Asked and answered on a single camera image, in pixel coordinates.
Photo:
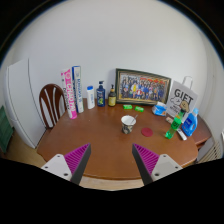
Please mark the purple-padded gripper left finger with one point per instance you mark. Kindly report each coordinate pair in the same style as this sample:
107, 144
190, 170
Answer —
70, 166

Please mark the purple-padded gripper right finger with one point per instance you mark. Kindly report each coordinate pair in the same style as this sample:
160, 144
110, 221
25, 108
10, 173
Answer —
152, 166

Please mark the round red coaster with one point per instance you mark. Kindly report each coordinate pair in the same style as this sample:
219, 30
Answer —
147, 132

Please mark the green plastic bottle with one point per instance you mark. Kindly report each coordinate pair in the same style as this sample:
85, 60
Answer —
175, 124

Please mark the patterned ceramic mug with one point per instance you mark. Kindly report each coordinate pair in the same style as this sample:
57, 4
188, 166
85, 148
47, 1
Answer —
127, 124

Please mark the blue detergent bottle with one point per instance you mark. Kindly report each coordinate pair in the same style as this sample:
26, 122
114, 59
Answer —
190, 124

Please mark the light blue tissue pack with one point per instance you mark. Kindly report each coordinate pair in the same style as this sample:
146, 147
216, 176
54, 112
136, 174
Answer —
159, 109

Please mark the small green packet right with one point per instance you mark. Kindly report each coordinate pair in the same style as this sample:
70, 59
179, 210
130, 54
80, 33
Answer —
139, 109

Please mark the small green packet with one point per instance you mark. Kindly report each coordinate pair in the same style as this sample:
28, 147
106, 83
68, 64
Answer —
127, 107
139, 109

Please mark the white radiator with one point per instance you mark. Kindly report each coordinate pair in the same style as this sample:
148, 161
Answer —
210, 151

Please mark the small green packet left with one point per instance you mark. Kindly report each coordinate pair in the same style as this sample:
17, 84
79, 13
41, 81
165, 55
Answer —
127, 107

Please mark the brown wooden chair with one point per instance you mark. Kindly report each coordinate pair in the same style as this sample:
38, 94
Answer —
50, 98

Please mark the green crate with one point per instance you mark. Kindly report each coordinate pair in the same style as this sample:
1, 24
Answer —
6, 131

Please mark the white gift paper bag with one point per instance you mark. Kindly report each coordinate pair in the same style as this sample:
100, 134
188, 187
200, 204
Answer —
181, 97

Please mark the white cylindrical bottle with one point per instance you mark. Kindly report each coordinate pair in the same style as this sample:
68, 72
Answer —
90, 97

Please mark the white cabinet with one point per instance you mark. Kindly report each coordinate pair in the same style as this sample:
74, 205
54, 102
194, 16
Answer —
20, 103

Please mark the dark blue pump bottle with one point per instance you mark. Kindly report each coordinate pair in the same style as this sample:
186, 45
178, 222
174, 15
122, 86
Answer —
101, 95

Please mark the dark amber pump bottle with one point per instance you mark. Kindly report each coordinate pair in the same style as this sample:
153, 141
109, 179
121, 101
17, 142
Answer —
112, 97

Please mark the framed group photograph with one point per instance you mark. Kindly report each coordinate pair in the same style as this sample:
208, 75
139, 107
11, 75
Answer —
142, 88

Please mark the pink and white box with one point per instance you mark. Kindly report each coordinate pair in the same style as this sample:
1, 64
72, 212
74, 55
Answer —
67, 86

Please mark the blue and white box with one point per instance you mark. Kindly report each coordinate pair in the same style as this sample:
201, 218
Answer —
77, 86

